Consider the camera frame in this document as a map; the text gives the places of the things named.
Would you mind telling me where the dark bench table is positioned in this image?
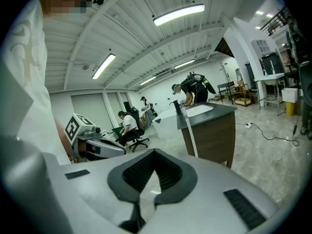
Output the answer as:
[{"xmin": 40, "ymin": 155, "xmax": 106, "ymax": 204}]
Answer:
[{"xmin": 216, "ymin": 81, "xmax": 236, "ymax": 104}]

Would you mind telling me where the black office chair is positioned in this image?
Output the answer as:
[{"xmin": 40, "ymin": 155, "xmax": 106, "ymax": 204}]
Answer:
[{"xmin": 125, "ymin": 106, "xmax": 150, "ymax": 153}]

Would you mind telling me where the wooden shelf rack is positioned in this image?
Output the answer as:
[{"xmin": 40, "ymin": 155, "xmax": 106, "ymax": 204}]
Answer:
[{"xmin": 231, "ymin": 80, "xmax": 253, "ymax": 107}]

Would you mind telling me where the dark-topped wooden vanity cabinet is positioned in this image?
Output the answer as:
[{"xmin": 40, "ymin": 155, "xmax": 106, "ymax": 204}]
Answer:
[{"xmin": 175, "ymin": 101, "xmax": 238, "ymax": 169}]

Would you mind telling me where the black faucet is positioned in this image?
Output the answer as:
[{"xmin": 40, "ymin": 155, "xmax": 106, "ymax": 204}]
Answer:
[{"xmin": 169, "ymin": 100, "xmax": 182, "ymax": 116}]

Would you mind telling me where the green box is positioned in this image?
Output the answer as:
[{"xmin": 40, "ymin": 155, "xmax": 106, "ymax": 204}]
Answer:
[{"xmin": 112, "ymin": 127, "xmax": 125, "ymax": 141}]

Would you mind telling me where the person's left forearm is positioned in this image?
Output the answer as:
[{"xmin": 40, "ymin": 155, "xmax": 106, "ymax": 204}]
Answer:
[{"xmin": 55, "ymin": 118, "xmax": 74, "ymax": 156}]

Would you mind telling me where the white bin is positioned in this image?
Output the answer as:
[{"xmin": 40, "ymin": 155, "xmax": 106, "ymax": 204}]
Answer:
[{"xmin": 281, "ymin": 88, "xmax": 298, "ymax": 103}]

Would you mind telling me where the white window blind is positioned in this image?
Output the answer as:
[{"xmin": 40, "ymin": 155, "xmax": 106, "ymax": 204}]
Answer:
[
  {"xmin": 119, "ymin": 92, "xmax": 130, "ymax": 107},
  {"xmin": 70, "ymin": 93, "xmax": 108, "ymax": 134},
  {"xmin": 106, "ymin": 92, "xmax": 122, "ymax": 128}
]

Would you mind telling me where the steel sink table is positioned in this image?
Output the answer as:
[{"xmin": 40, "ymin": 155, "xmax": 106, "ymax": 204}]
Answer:
[{"xmin": 253, "ymin": 72, "xmax": 287, "ymax": 117}]

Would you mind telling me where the black tall cabinet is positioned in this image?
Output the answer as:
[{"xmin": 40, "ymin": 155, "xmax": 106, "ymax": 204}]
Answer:
[{"xmin": 245, "ymin": 61, "xmax": 256, "ymax": 90}]

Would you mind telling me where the white sink basin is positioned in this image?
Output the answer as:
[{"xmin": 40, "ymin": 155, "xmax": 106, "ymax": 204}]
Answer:
[{"xmin": 181, "ymin": 104, "xmax": 215, "ymax": 118}]

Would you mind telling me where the dark appliance box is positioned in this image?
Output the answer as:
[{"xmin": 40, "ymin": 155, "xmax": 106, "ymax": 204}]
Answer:
[{"xmin": 262, "ymin": 52, "xmax": 285, "ymax": 76}]

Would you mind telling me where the white broom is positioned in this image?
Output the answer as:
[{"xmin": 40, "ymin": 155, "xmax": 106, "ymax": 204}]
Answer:
[{"xmin": 181, "ymin": 106, "xmax": 199, "ymax": 158}]

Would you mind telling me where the yellow bin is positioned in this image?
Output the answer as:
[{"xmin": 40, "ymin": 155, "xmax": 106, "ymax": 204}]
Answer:
[{"xmin": 285, "ymin": 102, "xmax": 295, "ymax": 117}]

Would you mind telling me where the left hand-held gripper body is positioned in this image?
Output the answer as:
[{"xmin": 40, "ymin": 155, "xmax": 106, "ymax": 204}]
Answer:
[{"xmin": 64, "ymin": 113, "xmax": 102, "ymax": 164}]

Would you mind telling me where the black floor cable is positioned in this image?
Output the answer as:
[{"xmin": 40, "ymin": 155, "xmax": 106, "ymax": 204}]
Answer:
[{"xmin": 235, "ymin": 116, "xmax": 300, "ymax": 147}]

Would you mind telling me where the white wall cabinet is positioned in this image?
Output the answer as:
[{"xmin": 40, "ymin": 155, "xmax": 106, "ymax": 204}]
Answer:
[{"xmin": 251, "ymin": 39, "xmax": 271, "ymax": 56}]

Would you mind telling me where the person's white T-shirt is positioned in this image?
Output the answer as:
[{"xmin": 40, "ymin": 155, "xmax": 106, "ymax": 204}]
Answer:
[{"xmin": 0, "ymin": 0, "xmax": 73, "ymax": 165}]

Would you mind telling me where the black stair railing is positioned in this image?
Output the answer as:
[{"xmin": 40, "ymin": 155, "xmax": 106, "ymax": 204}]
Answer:
[{"xmin": 259, "ymin": 6, "xmax": 292, "ymax": 36}]

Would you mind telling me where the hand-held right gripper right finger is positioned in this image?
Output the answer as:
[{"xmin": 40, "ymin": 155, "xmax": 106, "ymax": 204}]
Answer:
[{"xmin": 142, "ymin": 148, "xmax": 281, "ymax": 234}]

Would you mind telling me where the long ceiling lamp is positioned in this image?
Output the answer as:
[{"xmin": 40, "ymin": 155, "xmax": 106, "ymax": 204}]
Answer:
[
  {"xmin": 174, "ymin": 59, "xmax": 195, "ymax": 70},
  {"xmin": 153, "ymin": 3, "xmax": 205, "ymax": 26},
  {"xmin": 139, "ymin": 76, "xmax": 156, "ymax": 86},
  {"xmin": 92, "ymin": 53, "xmax": 117, "ymax": 80}
]

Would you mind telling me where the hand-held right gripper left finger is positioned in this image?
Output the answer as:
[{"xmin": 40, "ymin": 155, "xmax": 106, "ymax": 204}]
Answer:
[{"xmin": 45, "ymin": 148, "xmax": 156, "ymax": 234}]

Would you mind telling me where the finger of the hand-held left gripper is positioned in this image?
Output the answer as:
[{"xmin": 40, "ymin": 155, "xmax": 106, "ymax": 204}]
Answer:
[{"xmin": 85, "ymin": 137, "xmax": 127, "ymax": 161}]

